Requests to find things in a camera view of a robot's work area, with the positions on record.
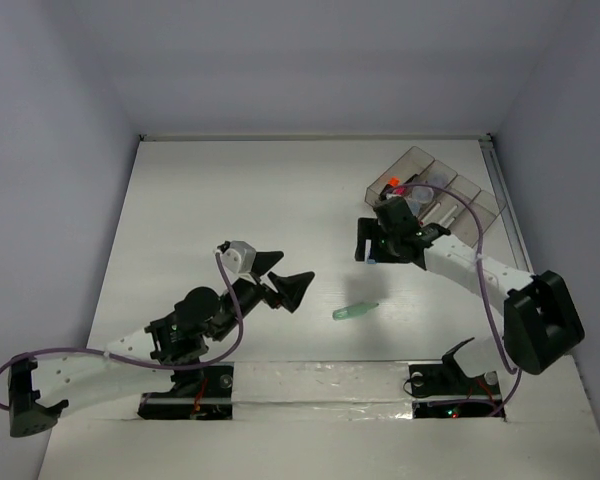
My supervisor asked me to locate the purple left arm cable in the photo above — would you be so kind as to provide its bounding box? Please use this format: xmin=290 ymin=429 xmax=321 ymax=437
xmin=0 ymin=247 xmax=246 ymax=414

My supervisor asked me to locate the red capped white pen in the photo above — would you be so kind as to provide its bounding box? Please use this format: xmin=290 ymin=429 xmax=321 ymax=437
xmin=420 ymin=202 xmax=441 ymax=225

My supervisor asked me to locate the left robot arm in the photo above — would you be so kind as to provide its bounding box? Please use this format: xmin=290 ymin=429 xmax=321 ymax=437
xmin=5 ymin=243 xmax=315 ymax=438

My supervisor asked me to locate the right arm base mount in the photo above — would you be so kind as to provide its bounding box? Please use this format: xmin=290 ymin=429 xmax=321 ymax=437
xmin=402 ymin=340 xmax=505 ymax=420

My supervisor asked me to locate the green utility knife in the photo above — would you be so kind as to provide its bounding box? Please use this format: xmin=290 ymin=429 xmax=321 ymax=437
xmin=332 ymin=302 xmax=379 ymax=321

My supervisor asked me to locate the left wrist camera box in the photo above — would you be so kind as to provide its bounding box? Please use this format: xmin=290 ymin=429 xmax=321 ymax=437
xmin=216 ymin=240 xmax=257 ymax=275

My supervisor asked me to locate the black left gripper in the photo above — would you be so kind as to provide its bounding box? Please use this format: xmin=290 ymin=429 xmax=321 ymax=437
xmin=210 ymin=251 xmax=312 ymax=341

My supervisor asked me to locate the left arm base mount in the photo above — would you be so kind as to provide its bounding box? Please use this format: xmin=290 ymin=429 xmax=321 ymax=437
xmin=137 ymin=363 xmax=234 ymax=421

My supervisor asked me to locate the white front board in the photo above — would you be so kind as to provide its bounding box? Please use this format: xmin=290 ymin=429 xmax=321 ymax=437
xmin=40 ymin=358 xmax=600 ymax=479

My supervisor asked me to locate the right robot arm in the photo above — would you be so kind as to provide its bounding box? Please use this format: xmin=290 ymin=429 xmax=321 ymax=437
xmin=354 ymin=197 xmax=585 ymax=392

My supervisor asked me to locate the clear jar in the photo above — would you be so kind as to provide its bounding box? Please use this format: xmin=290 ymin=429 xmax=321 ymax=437
xmin=410 ymin=186 xmax=435 ymax=205
xmin=426 ymin=171 xmax=452 ymax=188

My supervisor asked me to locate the clear four-compartment organizer tray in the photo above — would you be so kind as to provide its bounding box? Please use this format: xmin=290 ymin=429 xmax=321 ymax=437
xmin=365 ymin=147 xmax=505 ymax=247

